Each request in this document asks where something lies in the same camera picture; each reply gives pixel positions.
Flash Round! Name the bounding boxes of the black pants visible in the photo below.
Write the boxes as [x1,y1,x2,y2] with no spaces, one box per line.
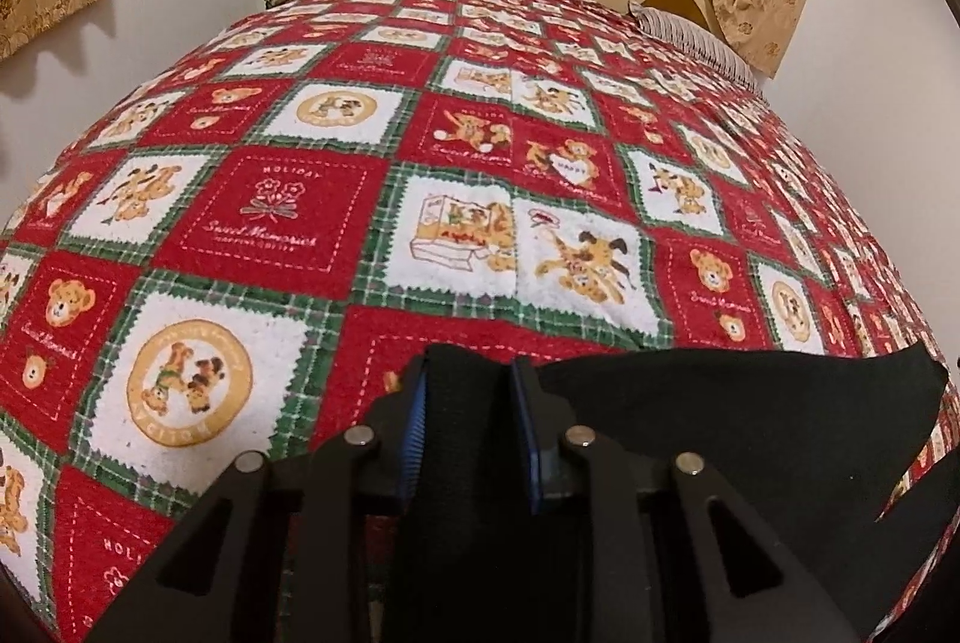
[397,345,958,641]

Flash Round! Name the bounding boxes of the striped pillow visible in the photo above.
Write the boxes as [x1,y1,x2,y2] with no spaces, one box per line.
[628,1,761,92]

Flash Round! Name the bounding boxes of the red teddy-bear patchwork bedspread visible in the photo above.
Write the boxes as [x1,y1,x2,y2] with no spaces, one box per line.
[2,0,932,641]

